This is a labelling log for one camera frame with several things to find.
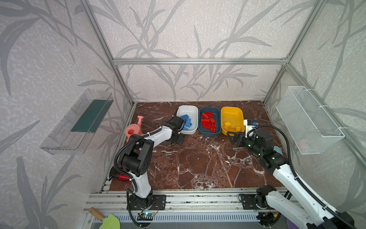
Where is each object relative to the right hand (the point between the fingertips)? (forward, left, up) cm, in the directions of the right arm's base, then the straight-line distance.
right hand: (231, 132), depth 77 cm
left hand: (+6, +31, -19) cm, 37 cm away
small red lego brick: (+22, +6, -18) cm, 29 cm away
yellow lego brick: (+19, -5, -18) cm, 26 cm away
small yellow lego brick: (+15, -3, -18) cm, 24 cm away
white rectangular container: (+32, +21, -17) cm, 42 cm away
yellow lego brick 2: (+15, -8, -19) cm, 26 cm away
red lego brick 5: (+17, +6, -21) cm, 27 cm away
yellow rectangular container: (+28, -12, -20) cm, 37 cm away
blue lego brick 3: (+16, +27, -19) cm, 36 cm away
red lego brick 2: (+27, +12, -18) cm, 34 cm away
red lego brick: (+29, +9, -19) cm, 36 cm away
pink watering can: (+9, +59, -9) cm, 60 cm away
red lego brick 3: (+22, +12, -18) cm, 31 cm away
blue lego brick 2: (+19, +24, -16) cm, 35 cm away
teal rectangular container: (+28, +2, -20) cm, 34 cm away
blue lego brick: (+26, +27, -18) cm, 42 cm away
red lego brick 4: (+18, +11, -20) cm, 29 cm away
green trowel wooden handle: (-38, +62, -20) cm, 76 cm away
